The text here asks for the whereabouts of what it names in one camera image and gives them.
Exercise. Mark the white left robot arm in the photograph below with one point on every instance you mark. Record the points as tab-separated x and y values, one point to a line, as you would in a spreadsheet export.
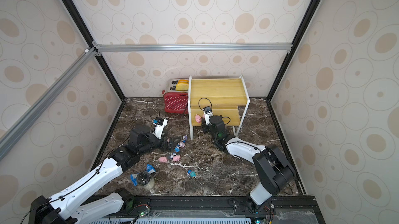
68	206

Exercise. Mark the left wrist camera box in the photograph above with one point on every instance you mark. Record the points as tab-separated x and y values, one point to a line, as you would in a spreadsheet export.
159	124

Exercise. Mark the Doraemon figure teal ball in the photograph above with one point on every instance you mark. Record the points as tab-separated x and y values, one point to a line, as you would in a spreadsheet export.
191	173

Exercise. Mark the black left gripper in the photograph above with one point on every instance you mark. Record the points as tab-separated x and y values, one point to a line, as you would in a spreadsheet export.
165	146

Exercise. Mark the red polka dot toaster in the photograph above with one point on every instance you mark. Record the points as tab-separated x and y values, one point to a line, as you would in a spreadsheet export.
175	101

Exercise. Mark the black corner frame post right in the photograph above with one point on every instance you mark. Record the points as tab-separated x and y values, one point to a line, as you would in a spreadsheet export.
309	13

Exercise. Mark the black corner frame post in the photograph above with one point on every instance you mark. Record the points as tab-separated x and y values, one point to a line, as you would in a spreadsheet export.
309	13
87	36

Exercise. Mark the silver aluminium rail back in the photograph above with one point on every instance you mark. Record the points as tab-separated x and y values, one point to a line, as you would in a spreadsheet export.
193	47

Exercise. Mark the black corner frame post left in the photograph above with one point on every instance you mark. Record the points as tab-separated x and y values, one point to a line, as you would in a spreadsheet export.
87	36

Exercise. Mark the white metal wooden shelf rack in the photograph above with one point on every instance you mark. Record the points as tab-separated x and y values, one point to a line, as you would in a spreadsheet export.
227	97

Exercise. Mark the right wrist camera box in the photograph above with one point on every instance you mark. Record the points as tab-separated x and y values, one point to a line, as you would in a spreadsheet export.
207	114

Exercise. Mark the clear tape roll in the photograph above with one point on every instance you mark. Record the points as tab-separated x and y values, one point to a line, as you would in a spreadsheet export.
145	180

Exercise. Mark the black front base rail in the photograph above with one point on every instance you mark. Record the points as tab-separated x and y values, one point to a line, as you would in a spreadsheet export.
217	210

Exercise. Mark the blue plastic wrapper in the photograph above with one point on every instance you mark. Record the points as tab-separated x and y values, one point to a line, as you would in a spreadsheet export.
149	168

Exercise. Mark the silver aluminium rail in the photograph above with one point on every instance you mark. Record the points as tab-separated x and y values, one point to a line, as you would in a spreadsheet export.
16	132
193	47

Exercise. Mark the silver aluminium rail left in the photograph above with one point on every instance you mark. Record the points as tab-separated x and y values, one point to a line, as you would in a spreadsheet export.
16	132

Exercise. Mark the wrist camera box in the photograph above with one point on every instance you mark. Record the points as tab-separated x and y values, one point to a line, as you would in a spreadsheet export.
207	114
159	124

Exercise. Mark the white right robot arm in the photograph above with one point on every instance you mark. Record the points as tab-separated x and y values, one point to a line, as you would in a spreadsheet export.
274	170

